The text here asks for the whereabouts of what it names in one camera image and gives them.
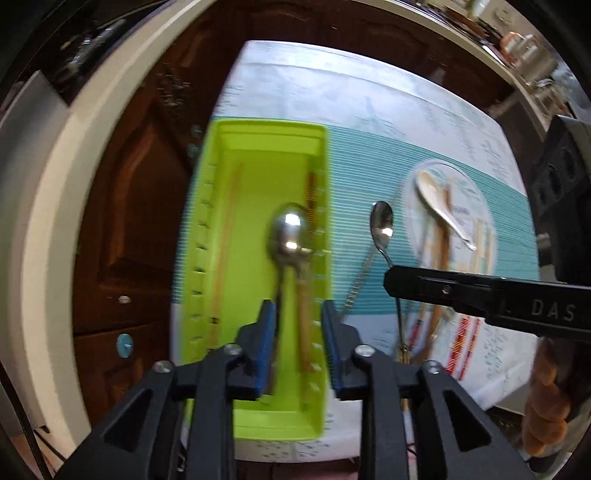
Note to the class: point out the black gas stove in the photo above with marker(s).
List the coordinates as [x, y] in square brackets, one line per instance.
[78, 50]

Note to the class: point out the green plastic utensil tray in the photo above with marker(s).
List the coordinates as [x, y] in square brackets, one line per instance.
[258, 184]

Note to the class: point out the person's right hand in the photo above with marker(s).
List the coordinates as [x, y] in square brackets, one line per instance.
[547, 397]

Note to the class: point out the white kitchen countertop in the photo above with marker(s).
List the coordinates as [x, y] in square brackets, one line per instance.
[51, 207]

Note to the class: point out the white ceramic spoon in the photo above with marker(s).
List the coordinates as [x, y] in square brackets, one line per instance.
[434, 189]

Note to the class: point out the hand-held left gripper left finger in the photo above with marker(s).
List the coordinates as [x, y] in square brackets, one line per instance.
[268, 332]

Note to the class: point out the blue cabinet knob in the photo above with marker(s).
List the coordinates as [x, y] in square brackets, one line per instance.
[124, 345]

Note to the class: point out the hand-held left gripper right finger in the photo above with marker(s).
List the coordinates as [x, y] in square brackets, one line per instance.
[331, 341]

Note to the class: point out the brown wooden chopstick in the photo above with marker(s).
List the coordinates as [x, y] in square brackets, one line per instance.
[442, 230]
[450, 230]

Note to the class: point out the dark wooden base cabinets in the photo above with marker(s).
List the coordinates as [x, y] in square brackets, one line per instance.
[138, 207]

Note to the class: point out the leaf print tablecloth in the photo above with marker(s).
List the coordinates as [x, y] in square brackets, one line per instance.
[369, 115]

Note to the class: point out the steel chopstick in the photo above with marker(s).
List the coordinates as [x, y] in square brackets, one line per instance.
[358, 288]

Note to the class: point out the white pink kettle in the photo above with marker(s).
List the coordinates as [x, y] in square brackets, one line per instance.
[512, 44]

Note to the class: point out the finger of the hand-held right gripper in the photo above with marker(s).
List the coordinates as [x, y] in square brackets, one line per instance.
[438, 295]
[452, 275]

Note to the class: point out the large steel spoon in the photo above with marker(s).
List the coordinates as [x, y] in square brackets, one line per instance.
[382, 226]

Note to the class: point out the light wooden chopstick red band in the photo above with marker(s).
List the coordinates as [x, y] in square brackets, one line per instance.
[224, 258]

